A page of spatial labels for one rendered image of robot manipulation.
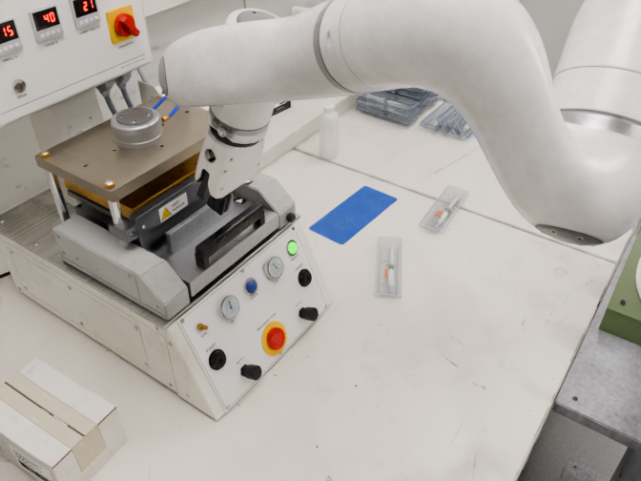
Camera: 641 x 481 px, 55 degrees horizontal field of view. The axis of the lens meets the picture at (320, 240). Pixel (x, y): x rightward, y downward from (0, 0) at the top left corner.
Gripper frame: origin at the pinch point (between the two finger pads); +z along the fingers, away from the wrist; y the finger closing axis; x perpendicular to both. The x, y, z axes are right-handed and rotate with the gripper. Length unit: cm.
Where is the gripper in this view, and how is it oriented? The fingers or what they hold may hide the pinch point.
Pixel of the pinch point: (218, 199)
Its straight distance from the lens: 98.6
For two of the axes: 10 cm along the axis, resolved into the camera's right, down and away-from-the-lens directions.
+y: 5.7, -5.1, 6.4
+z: -2.8, 6.2, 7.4
